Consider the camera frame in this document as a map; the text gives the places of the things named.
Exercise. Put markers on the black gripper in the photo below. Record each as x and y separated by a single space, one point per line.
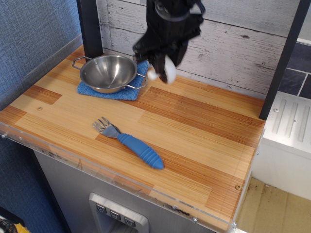
166 35

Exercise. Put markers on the white toy mushroom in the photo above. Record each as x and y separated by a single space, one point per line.
169 72

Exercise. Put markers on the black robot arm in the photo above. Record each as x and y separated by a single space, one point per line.
176 6

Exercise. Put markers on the clear acrylic counter edge guard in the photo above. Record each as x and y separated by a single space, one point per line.
71 178

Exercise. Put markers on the blue cloth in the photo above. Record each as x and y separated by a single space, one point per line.
125 94

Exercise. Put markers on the silver dispenser panel with buttons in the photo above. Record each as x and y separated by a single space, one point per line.
111 217

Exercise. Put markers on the white toy sink unit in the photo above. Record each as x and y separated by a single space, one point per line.
283 159

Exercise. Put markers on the stainless steel bowl with handles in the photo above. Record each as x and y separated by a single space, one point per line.
108 73

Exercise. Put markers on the black left vertical post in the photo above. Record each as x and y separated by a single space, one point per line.
90 28

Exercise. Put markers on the black vertical post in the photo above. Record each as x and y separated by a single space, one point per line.
294 31
90 28

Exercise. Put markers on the blue handled fork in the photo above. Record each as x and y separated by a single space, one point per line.
146 153

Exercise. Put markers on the black right vertical post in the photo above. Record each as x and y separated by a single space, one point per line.
294 31

